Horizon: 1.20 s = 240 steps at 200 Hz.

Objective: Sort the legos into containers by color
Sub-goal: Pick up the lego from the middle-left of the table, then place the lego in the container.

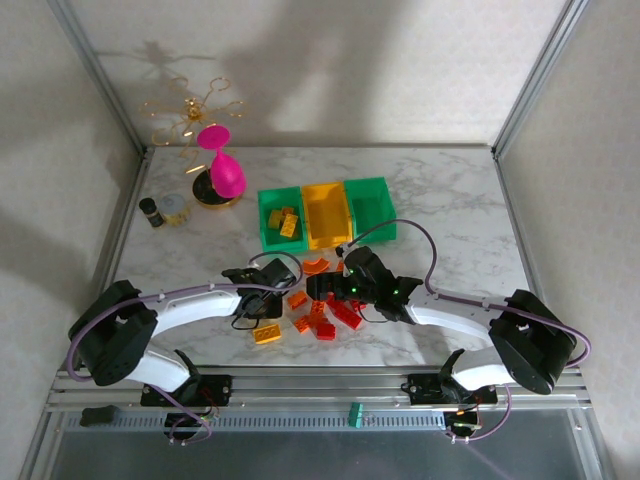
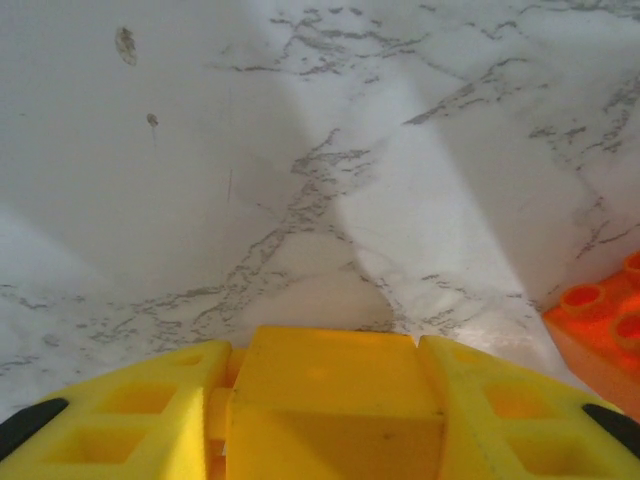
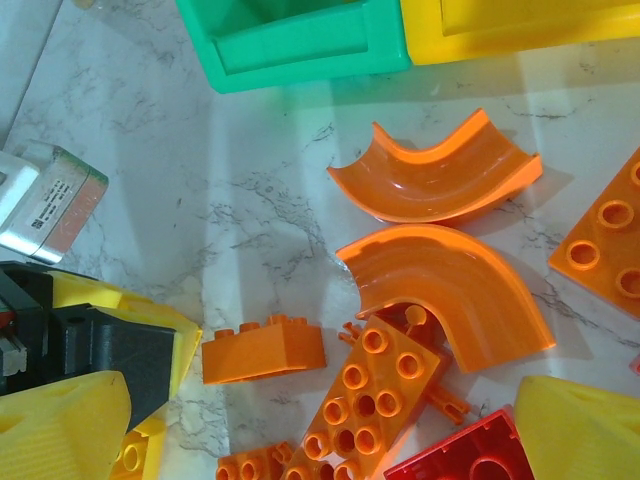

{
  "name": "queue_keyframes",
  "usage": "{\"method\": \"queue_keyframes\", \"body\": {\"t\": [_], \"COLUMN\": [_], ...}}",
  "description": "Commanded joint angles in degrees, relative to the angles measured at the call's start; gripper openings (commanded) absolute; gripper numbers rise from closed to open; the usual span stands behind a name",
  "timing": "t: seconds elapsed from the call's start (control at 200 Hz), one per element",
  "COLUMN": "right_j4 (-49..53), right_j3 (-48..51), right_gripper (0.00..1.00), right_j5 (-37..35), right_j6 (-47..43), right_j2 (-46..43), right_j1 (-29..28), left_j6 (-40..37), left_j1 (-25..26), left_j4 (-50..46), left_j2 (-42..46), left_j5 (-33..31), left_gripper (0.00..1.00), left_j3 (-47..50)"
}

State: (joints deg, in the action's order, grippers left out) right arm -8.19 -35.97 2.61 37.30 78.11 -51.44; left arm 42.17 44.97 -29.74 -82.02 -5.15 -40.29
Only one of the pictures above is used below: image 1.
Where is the green plastic bin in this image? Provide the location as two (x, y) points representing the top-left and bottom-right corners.
(256, 185), (309, 253)
(343, 176), (399, 244)

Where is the yellow plastic bin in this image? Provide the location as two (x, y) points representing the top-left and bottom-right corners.
(300, 181), (355, 251)

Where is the jar with silver lid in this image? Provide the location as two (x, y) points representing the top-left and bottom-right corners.
(158, 193), (194, 227)

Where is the pink wine glass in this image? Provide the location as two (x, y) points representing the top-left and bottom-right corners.
(196, 124), (248, 199)

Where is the small black bottle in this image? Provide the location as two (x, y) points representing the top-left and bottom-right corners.
(138, 197), (166, 230)

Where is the small controller board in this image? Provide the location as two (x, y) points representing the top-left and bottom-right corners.
(163, 412), (211, 434)
(444, 412), (484, 434)

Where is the grey metal panel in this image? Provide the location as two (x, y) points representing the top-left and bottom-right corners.
(19, 409), (621, 480)

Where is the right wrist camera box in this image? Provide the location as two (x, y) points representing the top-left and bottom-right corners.
(343, 244), (384, 276)

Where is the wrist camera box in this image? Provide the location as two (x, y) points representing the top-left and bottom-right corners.
(259, 257), (300, 291)
(343, 244), (384, 276)

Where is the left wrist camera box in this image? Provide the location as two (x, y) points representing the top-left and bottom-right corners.
(259, 257), (300, 291)

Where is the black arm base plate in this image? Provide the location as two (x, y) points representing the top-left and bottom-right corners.
(139, 373), (235, 408)
(407, 372), (500, 405)

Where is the wide aluminium mounting rail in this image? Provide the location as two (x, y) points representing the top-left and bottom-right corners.
(43, 366), (599, 414)

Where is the gold wire glass rack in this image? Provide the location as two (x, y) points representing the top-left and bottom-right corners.
(142, 75), (247, 210)

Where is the grey slotted cable duct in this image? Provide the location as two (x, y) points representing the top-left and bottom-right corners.
(64, 410), (451, 432)

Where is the aluminium side rail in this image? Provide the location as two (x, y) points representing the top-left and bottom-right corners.
(491, 144), (571, 371)
(59, 144), (155, 371)

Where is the aluminium frame post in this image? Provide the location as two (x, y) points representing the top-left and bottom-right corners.
(47, 0), (149, 156)
(491, 0), (590, 156)

